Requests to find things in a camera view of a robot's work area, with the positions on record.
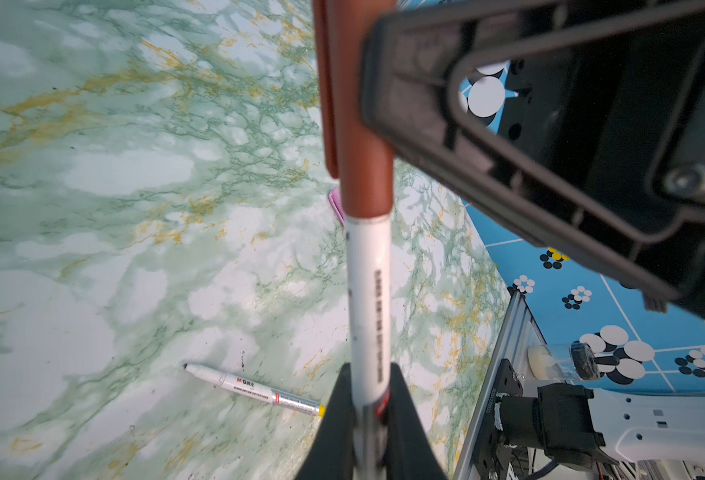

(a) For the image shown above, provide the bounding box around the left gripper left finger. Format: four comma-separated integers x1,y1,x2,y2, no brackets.
294,363,355,480

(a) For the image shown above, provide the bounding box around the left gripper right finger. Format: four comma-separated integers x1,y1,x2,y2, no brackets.
384,363,447,480

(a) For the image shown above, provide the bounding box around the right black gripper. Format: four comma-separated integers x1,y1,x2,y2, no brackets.
361,1,705,319

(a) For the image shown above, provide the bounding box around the brown pen cap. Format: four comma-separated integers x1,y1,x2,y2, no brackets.
312,0,396,219

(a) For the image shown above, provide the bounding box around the pink pen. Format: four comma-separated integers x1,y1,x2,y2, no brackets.
328,187,346,227

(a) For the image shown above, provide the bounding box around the white pen brown end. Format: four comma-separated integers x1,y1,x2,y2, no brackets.
346,214,391,479

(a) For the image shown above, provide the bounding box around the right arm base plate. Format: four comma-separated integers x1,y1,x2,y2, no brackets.
471,359,523,479

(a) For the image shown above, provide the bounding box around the aluminium front rail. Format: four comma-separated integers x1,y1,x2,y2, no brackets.
452,289,544,480

